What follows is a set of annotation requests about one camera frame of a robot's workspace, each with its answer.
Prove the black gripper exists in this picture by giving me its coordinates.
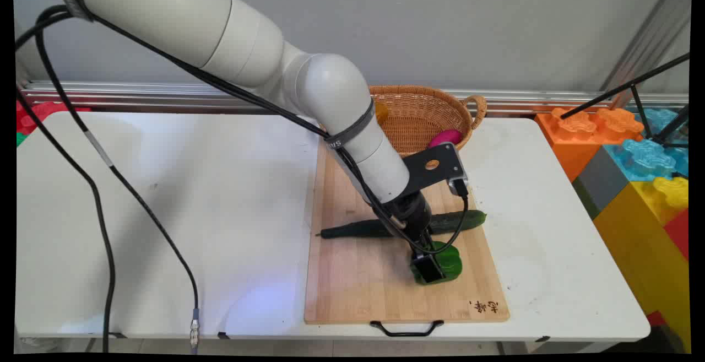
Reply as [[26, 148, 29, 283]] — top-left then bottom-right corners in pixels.
[[386, 191, 447, 285]]

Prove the green bell pepper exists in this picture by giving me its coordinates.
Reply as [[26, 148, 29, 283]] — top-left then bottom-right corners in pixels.
[[409, 241, 463, 286]]

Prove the bamboo cutting board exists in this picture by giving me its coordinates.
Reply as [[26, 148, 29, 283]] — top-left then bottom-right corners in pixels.
[[304, 136, 510, 325]]

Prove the dark green cucumber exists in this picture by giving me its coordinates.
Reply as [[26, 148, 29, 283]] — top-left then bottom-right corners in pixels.
[[317, 209, 487, 240]]

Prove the magenta toy vegetable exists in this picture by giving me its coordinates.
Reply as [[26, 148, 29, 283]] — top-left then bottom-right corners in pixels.
[[429, 129, 463, 149]]

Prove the orange giant building block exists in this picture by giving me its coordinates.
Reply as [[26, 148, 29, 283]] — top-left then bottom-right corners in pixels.
[[535, 107, 645, 182]]

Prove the grey giant building block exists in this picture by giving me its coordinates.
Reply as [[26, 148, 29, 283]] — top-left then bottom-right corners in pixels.
[[572, 144, 630, 220]]

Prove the yellow giant building block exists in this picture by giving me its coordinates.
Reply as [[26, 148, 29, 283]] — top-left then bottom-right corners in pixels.
[[594, 176, 692, 352]]

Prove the blue giant building block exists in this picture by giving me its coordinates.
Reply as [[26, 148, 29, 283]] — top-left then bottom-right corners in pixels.
[[603, 107, 690, 182]]

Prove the red giant building block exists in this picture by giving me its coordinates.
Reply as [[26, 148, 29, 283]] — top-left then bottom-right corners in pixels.
[[663, 208, 690, 261]]

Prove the black tripod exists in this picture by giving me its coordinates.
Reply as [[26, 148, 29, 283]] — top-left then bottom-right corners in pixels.
[[561, 52, 690, 149]]

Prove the red flat building block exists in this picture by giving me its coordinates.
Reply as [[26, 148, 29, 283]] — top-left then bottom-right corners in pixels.
[[17, 100, 92, 136]]

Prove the black camera usb cable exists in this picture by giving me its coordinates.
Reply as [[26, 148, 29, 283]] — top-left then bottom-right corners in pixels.
[[410, 183, 470, 256]]

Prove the black cutting board handle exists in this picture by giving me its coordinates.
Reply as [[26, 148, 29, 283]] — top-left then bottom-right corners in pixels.
[[370, 320, 444, 338]]

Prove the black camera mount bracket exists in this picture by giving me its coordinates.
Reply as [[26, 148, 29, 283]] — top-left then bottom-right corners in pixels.
[[401, 142, 469, 192]]

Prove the wicker basket with handles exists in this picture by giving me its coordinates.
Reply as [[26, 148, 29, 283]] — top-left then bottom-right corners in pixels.
[[368, 85, 488, 159]]

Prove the grey velcro strap with letters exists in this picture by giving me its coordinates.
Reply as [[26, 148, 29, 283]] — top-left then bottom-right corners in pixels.
[[324, 99, 376, 149]]

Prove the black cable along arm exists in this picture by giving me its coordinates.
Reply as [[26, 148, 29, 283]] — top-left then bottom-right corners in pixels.
[[15, 4, 427, 253]]

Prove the black cable with metal connector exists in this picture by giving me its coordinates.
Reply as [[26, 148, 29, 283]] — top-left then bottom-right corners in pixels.
[[34, 7, 201, 354]]

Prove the slanted metal frame post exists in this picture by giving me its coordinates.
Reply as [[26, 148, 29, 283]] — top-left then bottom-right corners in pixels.
[[600, 0, 690, 109]]

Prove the aluminium rail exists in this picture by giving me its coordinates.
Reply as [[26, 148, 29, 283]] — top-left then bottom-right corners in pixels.
[[19, 80, 689, 116]]

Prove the plain black hanging cable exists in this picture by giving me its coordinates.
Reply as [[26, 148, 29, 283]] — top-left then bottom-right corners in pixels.
[[15, 89, 117, 354]]

